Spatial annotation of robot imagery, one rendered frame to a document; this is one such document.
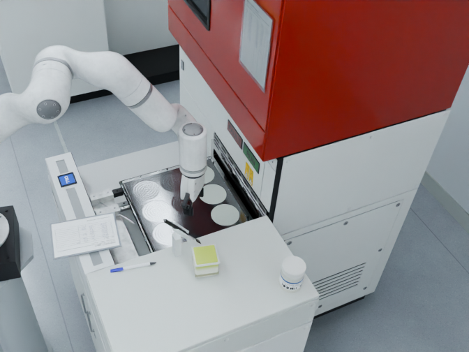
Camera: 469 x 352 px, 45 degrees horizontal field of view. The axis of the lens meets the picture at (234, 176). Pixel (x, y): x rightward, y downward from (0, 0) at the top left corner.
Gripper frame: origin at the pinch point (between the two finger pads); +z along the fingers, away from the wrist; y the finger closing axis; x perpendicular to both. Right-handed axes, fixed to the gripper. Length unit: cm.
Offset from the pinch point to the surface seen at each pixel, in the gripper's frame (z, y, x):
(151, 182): 10.5, -13.0, -22.1
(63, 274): 99, -16, -78
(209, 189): 10.9, -17.7, -1.3
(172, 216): 10.9, -0.6, -8.5
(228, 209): 11.2, -11.1, 8.6
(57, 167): 4, -2, -53
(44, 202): 98, -54, -113
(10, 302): 39, 35, -57
